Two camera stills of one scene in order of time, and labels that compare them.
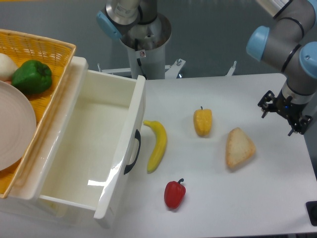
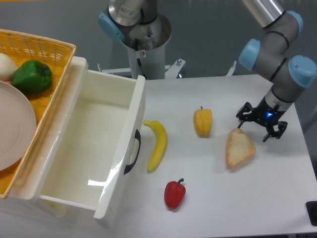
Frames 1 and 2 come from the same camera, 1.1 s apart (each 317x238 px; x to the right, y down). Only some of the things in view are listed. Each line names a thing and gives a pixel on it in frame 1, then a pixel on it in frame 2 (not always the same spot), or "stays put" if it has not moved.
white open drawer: x=87 y=153 stays put
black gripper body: x=286 y=107 -> x=265 y=113
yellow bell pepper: x=202 y=119 stays put
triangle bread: x=239 y=148 stays put
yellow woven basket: x=57 y=56 stays put
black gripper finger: x=302 y=125 -> x=270 y=129
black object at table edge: x=311 y=206 stays put
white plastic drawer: x=85 y=151 stays put
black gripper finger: x=263 y=102 -> x=242 y=117
